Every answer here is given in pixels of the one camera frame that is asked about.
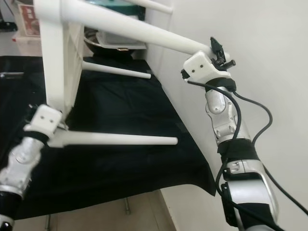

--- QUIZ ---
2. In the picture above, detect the black table cloth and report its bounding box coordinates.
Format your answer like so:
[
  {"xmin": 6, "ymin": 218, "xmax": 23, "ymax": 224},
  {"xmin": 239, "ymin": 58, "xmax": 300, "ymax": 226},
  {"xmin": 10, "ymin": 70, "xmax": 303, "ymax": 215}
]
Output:
[{"xmin": 0, "ymin": 55, "xmax": 218, "ymax": 222}]

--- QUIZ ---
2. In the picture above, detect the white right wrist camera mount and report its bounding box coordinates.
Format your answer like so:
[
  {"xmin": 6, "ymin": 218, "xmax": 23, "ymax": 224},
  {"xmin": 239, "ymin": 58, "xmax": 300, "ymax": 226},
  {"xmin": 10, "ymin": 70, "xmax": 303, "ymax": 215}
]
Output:
[{"xmin": 181, "ymin": 50, "xmax": 232, "ymax": 83}]

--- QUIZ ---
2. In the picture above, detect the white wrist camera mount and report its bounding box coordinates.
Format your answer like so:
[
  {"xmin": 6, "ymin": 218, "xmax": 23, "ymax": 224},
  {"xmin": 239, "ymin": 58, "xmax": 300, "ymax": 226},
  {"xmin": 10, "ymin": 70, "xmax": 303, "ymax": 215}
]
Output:
[
  {"xmin": 24, "ymin": 104, "xmax": 64, "ymax": 138},
  {"xmin": 181, "ymin": 50, "xmax": 232, "ymax": 83}
]

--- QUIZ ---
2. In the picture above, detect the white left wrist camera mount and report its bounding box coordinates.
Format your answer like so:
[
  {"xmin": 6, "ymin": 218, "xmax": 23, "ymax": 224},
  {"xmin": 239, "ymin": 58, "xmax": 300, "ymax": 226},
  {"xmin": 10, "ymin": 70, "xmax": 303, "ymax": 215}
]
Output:
[{"xmin": 24, "ymin": 104, "xmax": 64, "ymax": 138}]

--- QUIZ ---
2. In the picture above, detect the black round wok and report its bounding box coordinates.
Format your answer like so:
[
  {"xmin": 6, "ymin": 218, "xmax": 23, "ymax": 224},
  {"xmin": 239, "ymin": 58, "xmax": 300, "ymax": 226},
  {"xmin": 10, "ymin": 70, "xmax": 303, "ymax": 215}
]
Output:
[{"xmin": 83, "ymin": 36, "xmax": 148, "ymax": 56}]

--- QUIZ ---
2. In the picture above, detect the storage box with red print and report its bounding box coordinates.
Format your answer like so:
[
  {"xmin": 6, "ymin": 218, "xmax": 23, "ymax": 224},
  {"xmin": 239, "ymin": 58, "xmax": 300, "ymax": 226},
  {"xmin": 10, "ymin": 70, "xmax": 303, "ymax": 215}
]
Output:
[{"xmin": 16, "ymin": 0, "xmax": 40, "ymax": 37}]

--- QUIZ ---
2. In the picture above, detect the white plastic table top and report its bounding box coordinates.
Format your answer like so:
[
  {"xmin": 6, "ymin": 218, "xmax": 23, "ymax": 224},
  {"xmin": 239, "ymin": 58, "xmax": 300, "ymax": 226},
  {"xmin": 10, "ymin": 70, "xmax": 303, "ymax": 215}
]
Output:
[{"xmin": 32, "ymin": 0, "xmax": 83, "ymax": 116}]

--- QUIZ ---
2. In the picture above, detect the clear adhesive tape strip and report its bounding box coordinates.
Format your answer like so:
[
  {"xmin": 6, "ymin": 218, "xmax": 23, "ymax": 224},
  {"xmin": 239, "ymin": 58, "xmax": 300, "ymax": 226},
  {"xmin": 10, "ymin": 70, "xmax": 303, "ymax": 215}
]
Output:
[{"xmin": 0, "ymin": 72, "xmax": 25, "ymax": 79}]

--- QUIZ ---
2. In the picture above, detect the green floor mop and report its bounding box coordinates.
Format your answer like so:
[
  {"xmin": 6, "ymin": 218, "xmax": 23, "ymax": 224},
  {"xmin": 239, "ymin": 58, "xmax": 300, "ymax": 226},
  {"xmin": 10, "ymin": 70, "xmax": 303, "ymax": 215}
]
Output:
[{"xmin": 0, "ymin": 0, "xmax": 16, "ymax": 31}]

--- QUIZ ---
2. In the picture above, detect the clear plastic container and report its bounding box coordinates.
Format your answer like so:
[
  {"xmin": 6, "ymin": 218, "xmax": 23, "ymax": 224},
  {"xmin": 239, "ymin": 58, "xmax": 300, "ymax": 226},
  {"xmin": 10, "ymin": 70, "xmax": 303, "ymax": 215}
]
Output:
[{"xmin": 95, "ymin": 29, "xmax": 148, "ymax": 51}]

